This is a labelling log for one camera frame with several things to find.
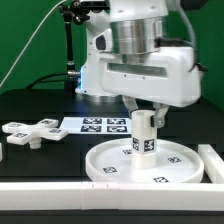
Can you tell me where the white marker sheet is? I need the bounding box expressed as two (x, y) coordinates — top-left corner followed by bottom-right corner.
(60, 117), (131, 135)

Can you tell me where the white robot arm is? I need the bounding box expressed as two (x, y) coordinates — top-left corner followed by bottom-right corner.
(77, 0), (203, 128)

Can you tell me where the white round table top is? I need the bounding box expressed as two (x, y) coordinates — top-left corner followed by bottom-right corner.
(85, 138), (204, 183)

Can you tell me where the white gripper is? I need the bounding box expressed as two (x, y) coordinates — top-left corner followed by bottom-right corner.
(99, 47), (201, 128)

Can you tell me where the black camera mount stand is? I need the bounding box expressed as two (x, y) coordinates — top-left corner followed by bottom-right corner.
(59, 0), (109, 97)

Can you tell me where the white front fence rail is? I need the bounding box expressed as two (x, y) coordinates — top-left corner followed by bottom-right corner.
(0, 182), (224, 211)

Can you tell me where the black cable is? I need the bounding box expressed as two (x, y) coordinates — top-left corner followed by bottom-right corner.
(25, 72), (81, 90)

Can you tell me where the white cable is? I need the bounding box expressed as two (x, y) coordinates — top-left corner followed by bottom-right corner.
(0, 0), (68, 88)

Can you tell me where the white right fence block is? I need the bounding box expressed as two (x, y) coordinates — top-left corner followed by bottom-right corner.
(198, 144), (224, 184)

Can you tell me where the white cross-shaped table base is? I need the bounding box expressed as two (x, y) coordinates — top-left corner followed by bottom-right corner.
(2, 118), (68, 149)

